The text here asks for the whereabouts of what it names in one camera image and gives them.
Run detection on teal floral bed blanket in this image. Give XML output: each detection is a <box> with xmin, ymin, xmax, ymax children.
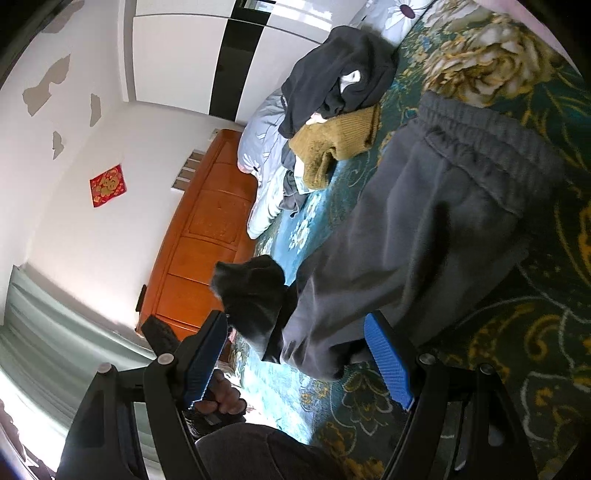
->
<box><xmin>216</xmin><ymin>1</ymin><xmax>590</xmax><ymax>479</ymax></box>

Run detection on small grey garment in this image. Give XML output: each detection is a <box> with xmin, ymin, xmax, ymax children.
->
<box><xmin>280</xmin><ymin>143</ymin><xmax>308</xmax><ymax>217</ymax></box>

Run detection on red paper wall decoration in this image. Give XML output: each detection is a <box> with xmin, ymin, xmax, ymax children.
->
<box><xmin>89</xmin><ymin>165</ymin><xmax>127</xmax><ymax>208</ymax></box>

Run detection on mustard yellow sweater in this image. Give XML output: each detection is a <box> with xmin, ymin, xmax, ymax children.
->
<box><xmin>288</xmin><ymin>104</ymin><xmax>381</xmax><ymax>190</ymax></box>

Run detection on dark navy garment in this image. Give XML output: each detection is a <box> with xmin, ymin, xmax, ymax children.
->
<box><xmin>280</xmin><ymin>26</ymin><xmax>398</xmax><ymax>139</ymax></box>

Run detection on orange wooden headboard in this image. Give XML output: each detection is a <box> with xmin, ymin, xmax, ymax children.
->
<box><xmin>135</xmin><ymin>129</ymin><xmax>256</xmax><ymax>339</ymax></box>

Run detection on person's left hand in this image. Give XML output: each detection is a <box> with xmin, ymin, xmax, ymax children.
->
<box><xmin>193</xmin><ymin>369</ymin><xmax>246</xmax><ymax>415</ymax></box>

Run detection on grey sweatpants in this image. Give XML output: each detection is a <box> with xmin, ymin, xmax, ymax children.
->
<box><xmin>211</xmin><ymin>92</ymin><xmax>563</xmax><ymax>381</ymax></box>

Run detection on green curtain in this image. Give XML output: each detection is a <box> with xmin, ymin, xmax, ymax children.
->
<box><xmin>1</xmin><ymin>266</ymin><xmax>154</xmax><ymax>443</ymax></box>

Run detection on light blue floral duvet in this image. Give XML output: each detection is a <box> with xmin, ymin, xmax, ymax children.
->
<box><xmin>238</xmin><ymin>1</ymin><xmax>431</xmax><ymax>240</ymax></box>

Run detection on white black striped wardrobe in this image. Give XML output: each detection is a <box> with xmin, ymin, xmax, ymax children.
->
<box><xmin>123</xmin><ymin>1</ymin><xmax>360</xmax><ymax>123</ymax></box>

